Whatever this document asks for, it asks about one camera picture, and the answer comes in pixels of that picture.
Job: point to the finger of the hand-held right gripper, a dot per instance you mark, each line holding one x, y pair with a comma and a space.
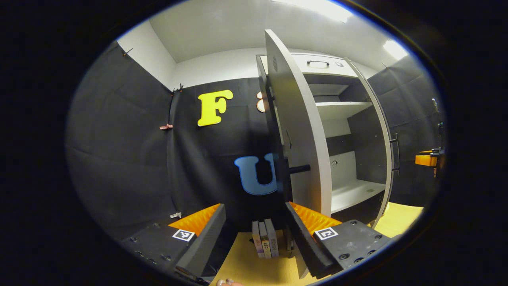
425, 159

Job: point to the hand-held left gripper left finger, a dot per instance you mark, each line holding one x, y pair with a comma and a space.
202, 238

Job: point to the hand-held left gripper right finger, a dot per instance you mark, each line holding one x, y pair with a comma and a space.
303, 238

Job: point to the grey cabinet door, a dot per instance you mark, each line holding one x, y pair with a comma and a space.
384, 131
305, 131

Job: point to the grey cabinet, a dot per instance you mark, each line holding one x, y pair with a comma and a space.
365, 159

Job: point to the grey cabinet shelf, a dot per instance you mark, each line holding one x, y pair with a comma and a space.
341, 109

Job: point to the grey cabinet drawer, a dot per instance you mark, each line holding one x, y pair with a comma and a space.
337, 69

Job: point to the small upright book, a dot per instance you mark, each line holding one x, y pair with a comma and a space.
257, 240
265, 242
273, 238

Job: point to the silver clip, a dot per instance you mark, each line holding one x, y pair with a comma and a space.
176, 215

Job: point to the small ceiling light panel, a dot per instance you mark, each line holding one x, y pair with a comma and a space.
395, 49

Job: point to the red clip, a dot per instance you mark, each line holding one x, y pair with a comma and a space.
166, 127

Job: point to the long ceiling light panel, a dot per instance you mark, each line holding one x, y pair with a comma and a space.
321, 8

